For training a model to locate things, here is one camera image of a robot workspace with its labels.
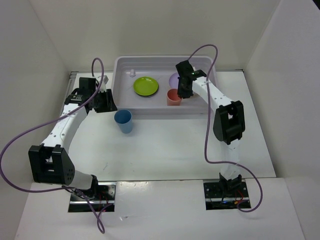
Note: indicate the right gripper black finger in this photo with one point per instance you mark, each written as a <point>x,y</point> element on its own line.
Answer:
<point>181,91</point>
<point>188,90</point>

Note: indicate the pink cup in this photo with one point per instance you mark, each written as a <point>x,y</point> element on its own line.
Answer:
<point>172,98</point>

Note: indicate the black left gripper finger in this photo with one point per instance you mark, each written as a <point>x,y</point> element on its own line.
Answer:
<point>100,103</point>
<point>110,104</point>

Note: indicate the green plate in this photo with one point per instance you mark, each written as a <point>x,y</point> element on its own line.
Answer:
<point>145,85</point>

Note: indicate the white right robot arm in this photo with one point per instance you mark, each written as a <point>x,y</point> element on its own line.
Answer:
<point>228,121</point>

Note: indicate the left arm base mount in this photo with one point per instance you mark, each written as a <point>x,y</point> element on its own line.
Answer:
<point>103,201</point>

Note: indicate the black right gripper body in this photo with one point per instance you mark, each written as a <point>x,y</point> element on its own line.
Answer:
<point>180,81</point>

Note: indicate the blue cup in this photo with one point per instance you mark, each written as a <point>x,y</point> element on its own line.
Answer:
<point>123,118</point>

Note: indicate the purple plate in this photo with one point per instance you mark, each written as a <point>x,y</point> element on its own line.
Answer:
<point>174,81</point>

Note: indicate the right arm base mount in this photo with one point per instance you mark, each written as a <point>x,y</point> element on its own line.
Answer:
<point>216,199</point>

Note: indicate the lavender plastic bin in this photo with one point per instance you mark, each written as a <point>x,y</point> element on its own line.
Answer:
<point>159,67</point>

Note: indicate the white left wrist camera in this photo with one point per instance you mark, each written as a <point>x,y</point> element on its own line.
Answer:
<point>103,87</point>

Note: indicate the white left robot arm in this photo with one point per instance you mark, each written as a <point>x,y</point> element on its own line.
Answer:
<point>50,162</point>

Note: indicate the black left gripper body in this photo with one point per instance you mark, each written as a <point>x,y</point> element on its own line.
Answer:
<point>92,94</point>

